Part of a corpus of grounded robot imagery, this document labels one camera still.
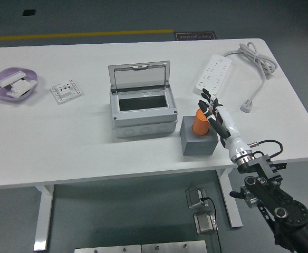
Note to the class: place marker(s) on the white power strip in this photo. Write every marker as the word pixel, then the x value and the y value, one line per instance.
pixel 212 76

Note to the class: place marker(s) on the metal base plate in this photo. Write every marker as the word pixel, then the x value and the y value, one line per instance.
pixel 173 247
pixel 106 249

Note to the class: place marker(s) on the white table leg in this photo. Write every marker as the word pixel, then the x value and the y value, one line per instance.
pixel 231 210
pixel 42 224

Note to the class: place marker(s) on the grey junction box clear lid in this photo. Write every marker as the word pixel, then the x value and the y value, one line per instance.
pixel 143 124

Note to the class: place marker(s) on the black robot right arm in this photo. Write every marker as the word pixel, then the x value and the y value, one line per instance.
pixel 267 189

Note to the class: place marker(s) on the white wall socket plate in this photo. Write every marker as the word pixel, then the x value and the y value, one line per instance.
pixel 67 92

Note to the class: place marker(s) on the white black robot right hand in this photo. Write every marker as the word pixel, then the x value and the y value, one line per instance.
pixel 230 131

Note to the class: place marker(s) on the long white plastic bar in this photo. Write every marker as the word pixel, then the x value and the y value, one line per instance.
pixel 11 77

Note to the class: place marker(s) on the dark floor sign with text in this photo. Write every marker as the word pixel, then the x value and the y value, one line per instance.
pixel 194 36

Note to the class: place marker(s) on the white plastic block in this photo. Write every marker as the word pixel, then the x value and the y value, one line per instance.
pixel 24 85
pixel 15 94

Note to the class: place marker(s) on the grey cube with round hole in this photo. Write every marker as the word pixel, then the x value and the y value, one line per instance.
pixel 198 147

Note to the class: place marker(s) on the metal floor outlet box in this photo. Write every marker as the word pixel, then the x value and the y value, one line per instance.
pixel 205 224
pixel 194 199

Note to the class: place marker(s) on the orange cylinder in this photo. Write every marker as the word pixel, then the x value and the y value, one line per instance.
pixel 200 125

